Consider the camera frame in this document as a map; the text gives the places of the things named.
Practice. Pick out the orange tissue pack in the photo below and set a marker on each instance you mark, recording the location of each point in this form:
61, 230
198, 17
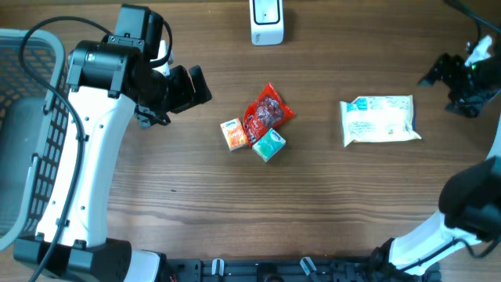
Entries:
234, 134

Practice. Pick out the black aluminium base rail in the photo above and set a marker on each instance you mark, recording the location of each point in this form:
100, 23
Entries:
281, 270

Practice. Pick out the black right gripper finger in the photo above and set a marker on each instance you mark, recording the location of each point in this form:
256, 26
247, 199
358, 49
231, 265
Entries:
467, 108
440, 71

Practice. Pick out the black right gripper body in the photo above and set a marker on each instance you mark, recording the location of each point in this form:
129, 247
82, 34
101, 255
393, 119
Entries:
481, 77

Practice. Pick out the grey plastic mesh basket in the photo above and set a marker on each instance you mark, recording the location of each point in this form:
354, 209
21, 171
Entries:
35, 95

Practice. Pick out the yellow snack bag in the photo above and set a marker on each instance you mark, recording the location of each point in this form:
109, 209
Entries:
378, 119

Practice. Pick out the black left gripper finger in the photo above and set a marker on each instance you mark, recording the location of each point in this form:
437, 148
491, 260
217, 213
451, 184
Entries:
202, 93
148, 117

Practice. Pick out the teal tissue pack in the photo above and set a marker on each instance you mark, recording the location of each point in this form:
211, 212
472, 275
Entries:
269, 144

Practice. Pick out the white barcode scanner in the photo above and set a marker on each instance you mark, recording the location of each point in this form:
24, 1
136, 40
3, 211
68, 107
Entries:
266, 22

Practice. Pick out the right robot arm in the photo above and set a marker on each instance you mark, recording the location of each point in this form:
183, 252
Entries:
468, 214

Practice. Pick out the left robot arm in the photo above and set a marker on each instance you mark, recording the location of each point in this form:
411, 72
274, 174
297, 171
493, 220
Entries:
109, 82

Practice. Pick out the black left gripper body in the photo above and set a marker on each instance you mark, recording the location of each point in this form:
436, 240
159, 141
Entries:
179, 92

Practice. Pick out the red candy bag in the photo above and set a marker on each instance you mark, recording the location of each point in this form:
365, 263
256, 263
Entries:
266, 112

